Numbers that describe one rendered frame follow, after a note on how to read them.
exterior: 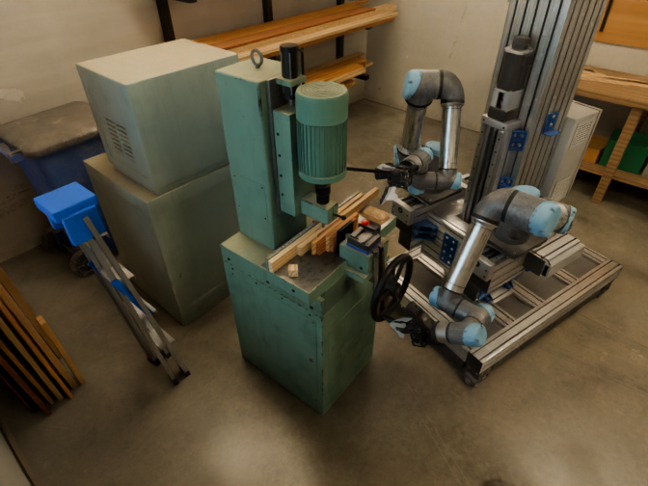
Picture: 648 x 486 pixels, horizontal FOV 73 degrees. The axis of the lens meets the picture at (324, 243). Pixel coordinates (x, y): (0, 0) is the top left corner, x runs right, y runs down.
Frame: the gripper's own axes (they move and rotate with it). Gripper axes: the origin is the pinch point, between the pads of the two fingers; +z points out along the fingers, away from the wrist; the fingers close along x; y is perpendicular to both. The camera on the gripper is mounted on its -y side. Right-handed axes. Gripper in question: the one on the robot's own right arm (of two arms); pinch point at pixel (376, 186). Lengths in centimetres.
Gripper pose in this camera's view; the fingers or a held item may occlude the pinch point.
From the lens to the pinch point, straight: 166.6
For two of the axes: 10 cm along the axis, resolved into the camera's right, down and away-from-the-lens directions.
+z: -6.2, 4.8, -6.2
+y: 7.7, 2.2, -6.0
